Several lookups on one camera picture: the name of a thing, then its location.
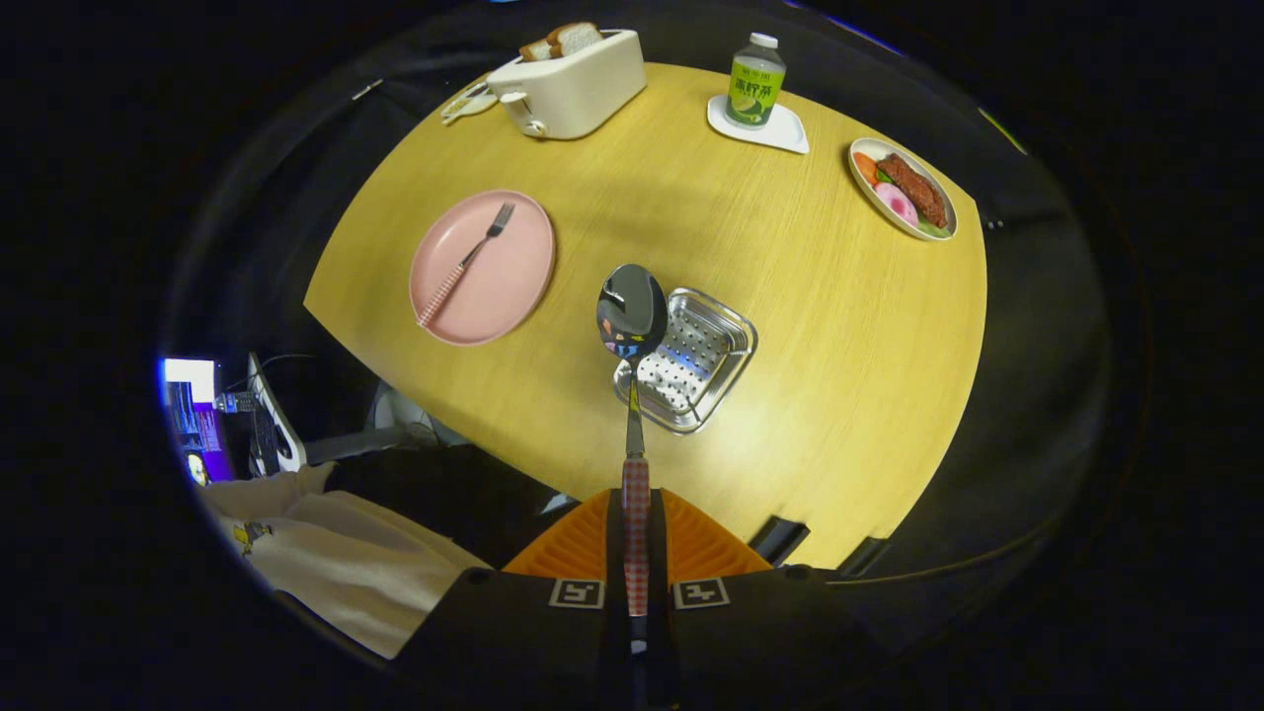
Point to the perforated metal drain basket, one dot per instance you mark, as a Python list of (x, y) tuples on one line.
[(706, 346)]

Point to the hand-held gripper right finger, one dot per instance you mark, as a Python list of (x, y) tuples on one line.
[(658, 553)]

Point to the white toaster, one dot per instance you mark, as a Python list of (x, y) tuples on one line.
[(583, 89)]

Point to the white divided condiment dish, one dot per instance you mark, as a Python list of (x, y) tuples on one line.
[(474, 104)]

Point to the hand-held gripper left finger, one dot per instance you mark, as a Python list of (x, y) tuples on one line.
[(614, 553)]

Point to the plate of meat and vegetables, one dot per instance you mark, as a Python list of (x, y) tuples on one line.
[(913, 188)]

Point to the open laptop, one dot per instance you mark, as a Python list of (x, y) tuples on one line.
[(193, 425)]

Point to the white square coaster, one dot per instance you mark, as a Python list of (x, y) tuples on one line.
[(785, 133)]

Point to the brown bread slice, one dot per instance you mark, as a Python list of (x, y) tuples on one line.
[(575, 38), (536, 49)]

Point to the pink round plate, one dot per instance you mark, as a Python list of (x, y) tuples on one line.
[(504, 286)]

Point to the green label drink bottle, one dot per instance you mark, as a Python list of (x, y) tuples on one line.
[(755, 89)]

